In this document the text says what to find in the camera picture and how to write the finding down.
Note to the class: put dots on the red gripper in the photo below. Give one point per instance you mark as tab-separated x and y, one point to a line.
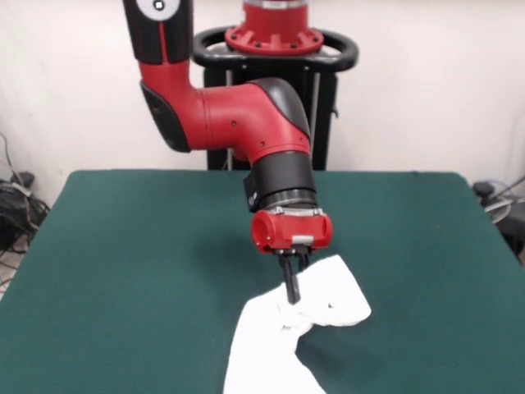
287	230

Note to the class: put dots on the white towel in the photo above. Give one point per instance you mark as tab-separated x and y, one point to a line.
266	340

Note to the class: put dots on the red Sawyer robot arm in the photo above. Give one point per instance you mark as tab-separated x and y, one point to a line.
229	119

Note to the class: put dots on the dark green table cloth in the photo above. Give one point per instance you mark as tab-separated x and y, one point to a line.
123	287

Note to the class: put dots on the black power adapter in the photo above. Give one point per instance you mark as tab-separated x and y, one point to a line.
24	178

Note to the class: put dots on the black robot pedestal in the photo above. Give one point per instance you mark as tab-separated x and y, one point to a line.
324	102

